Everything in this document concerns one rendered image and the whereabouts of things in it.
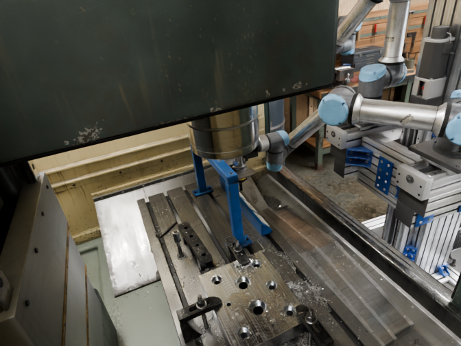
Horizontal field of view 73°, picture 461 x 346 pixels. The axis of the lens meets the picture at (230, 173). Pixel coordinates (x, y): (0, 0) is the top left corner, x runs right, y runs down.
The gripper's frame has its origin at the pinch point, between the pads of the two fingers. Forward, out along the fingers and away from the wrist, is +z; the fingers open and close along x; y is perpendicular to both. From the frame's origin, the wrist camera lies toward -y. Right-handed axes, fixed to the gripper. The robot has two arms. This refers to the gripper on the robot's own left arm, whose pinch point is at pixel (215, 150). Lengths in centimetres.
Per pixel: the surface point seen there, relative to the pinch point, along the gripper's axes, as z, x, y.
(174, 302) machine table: 33, -42, 30
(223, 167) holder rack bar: 4.9, -22.0, -3.3
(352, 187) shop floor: -165, 78, 113
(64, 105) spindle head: 44, -65, -45
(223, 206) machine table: -1.3, -1.5, 29.4
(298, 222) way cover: -38, -11, 46
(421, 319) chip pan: -48, -74, 50
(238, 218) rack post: 3.4, -29.2, 15.3
